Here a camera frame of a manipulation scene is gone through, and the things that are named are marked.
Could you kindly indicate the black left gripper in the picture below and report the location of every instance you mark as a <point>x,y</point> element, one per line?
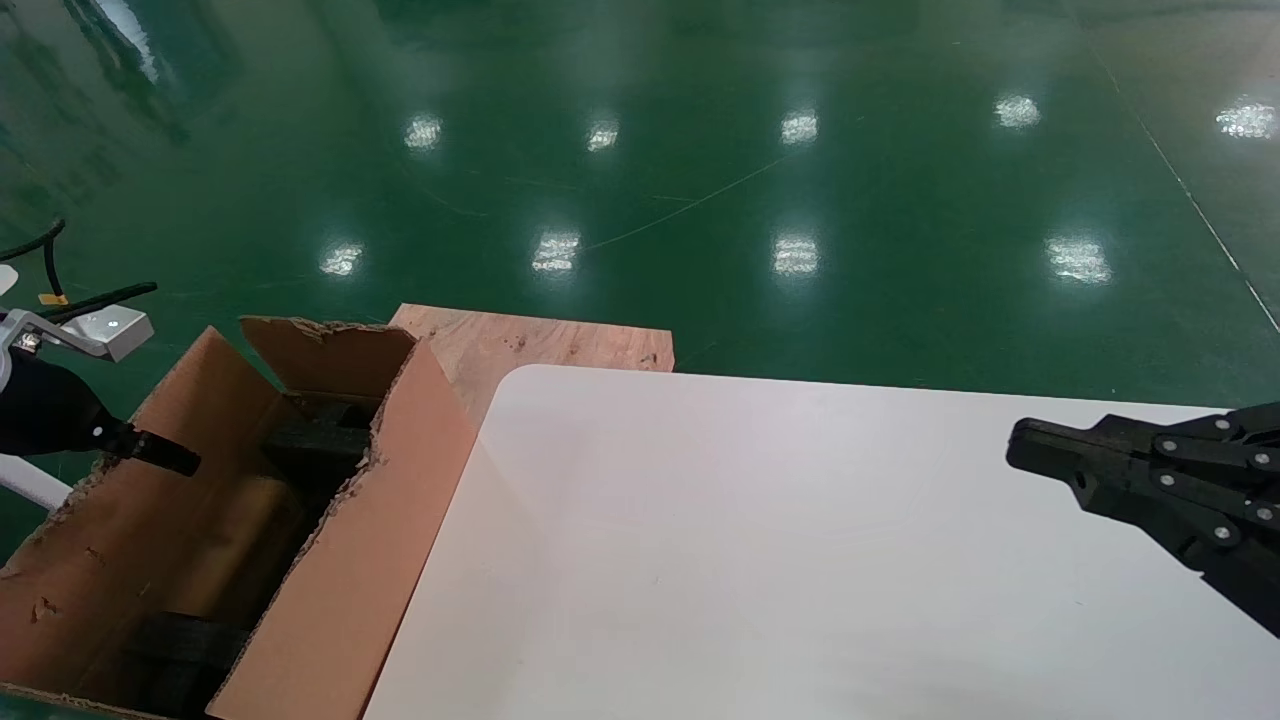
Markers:
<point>45,410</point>

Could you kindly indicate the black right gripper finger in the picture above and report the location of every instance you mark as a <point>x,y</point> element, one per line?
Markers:
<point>1200,440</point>
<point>1220,520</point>

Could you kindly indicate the small cardboard box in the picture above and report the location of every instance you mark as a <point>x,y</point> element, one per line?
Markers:
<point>245,550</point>

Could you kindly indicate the large cardboard box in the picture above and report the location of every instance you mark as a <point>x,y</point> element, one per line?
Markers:
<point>350,560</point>

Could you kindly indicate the white pipe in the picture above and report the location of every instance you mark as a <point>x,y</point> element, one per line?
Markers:
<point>30,482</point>

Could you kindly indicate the black foam block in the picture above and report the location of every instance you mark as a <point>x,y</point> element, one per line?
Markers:
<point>190,655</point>
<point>315,440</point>

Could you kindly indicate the white plastic piece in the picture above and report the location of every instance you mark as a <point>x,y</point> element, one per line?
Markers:
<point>6,280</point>

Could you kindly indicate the wooden board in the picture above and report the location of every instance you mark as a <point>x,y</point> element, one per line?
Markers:
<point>560,345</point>

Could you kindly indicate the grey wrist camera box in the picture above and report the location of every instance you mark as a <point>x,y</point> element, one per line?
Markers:
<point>115,330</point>

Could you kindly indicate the silver camera bracket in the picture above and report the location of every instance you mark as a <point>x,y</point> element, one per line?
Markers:
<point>40,328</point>

